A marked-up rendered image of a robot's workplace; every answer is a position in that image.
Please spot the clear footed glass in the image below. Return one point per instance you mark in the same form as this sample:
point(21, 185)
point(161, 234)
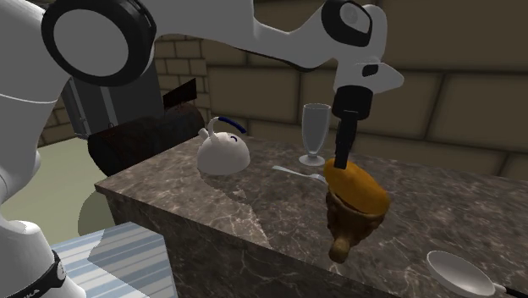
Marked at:
point(314, 128)

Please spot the white frying pan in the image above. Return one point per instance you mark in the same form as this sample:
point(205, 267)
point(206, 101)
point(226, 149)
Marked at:
point(458, 274)

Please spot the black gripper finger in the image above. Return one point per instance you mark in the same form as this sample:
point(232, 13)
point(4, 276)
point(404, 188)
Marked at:
point(345, 140)

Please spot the brown figure with orange top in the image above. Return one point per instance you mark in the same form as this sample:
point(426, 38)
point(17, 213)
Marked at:
point(356, 198)

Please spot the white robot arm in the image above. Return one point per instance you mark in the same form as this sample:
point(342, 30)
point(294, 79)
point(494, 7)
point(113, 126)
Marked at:
point(24, 66)

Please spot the blue striped robot stand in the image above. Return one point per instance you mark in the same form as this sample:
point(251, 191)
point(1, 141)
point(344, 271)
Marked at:
point(123, 264)

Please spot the silver fork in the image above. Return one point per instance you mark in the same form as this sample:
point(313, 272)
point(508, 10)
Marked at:
point(295, 172)

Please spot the grey metal cabinet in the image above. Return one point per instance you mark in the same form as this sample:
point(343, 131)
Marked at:
point(123, 101)

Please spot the dark brown rounded chest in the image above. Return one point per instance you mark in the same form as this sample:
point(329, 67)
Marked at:
point(140, 140)

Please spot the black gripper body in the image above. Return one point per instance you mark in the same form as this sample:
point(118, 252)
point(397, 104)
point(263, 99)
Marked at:
point(354, 101)

